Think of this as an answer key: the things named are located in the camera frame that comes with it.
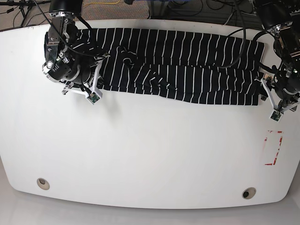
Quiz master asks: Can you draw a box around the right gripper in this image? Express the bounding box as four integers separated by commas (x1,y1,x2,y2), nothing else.
43,56,100,85

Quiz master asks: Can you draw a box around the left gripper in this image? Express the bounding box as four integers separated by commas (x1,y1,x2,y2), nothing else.
269,70,300,103

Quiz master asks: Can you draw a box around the black white striped T-shirt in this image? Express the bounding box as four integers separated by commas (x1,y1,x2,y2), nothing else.
70,27,267,106

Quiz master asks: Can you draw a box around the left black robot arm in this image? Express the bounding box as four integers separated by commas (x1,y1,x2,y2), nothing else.
252,0,300,104

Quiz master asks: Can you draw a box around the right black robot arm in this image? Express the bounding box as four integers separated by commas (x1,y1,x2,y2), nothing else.
42,0,101,89

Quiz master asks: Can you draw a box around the red tape rectangle marking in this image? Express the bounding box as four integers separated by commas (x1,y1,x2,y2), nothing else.
262,130,283,165

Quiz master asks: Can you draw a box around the black tripod stand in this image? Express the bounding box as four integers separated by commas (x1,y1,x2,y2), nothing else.
0,0,51,29

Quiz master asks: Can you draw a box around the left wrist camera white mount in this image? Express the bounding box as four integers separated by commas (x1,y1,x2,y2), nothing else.
255,75,300,123

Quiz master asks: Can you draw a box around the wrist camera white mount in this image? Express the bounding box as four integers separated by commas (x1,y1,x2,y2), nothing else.
255,75,300,123
62,60,103,105

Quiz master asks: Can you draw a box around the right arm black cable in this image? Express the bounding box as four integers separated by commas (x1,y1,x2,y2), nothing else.
32,0,111,59

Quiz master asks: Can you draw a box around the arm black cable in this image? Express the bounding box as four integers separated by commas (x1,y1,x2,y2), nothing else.
32,0,111,59
217,0,279,75

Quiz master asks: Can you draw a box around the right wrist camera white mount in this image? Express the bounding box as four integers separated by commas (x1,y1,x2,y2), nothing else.
62,60,103,105

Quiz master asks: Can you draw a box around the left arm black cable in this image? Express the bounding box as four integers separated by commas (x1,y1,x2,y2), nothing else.
217,0,279,75

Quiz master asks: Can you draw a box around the yellow floor cable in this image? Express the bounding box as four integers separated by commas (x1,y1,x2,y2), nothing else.
89,1,120,7

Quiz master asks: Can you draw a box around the right table cable grommet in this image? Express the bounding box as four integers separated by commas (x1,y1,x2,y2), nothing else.
242,187,256,200

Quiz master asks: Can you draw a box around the table cable grommet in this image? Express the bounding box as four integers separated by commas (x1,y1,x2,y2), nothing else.
37,178,50,190
242,187,256,200

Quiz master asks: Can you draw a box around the left table cable grommet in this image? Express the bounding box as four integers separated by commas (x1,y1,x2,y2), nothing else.
37,178,50,190

